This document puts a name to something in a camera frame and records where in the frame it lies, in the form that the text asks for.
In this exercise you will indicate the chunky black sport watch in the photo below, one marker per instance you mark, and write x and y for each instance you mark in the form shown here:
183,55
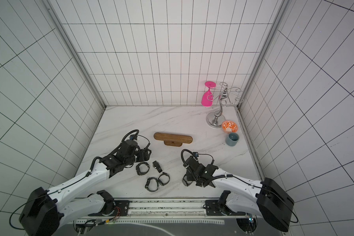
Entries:
142,168

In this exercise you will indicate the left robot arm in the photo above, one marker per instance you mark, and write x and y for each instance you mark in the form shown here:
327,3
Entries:
47,210

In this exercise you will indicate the white perforated cable strip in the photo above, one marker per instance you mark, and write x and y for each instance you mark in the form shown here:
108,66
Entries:
150,221

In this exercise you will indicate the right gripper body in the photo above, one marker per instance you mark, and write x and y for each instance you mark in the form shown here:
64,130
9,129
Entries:
189,174

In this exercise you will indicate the chrome wire glass holder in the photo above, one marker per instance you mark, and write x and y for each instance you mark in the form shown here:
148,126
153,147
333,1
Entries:
228,96

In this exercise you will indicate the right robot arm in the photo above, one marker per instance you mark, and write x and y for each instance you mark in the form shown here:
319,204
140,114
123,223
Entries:
266,198

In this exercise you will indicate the pink plastic wine glass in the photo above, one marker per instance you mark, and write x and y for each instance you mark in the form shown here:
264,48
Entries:
207,98

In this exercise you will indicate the orange patterned white bowl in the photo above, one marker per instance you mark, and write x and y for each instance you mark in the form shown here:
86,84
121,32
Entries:
229,126

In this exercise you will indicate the black rugged digital watch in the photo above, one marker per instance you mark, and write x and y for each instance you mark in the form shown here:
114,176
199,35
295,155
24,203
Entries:
152,184

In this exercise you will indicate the black round analog watch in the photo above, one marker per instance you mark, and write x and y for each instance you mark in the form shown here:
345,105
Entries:
185,181

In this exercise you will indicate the brown wooden watch stand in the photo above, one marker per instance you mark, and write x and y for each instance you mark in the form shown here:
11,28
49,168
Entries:
174,140

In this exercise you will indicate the black slim strap watch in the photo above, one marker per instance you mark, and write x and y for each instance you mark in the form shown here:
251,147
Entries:
163,179

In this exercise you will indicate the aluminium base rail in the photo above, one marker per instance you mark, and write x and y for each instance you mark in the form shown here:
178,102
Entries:
165,208

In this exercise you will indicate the small black square watch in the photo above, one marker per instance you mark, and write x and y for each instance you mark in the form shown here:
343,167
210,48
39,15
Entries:
157,166

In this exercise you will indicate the grey-blue ceramic cup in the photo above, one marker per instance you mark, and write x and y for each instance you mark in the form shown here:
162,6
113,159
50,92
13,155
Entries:
232,139

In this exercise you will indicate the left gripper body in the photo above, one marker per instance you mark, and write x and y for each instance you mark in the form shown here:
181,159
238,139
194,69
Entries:
137,157

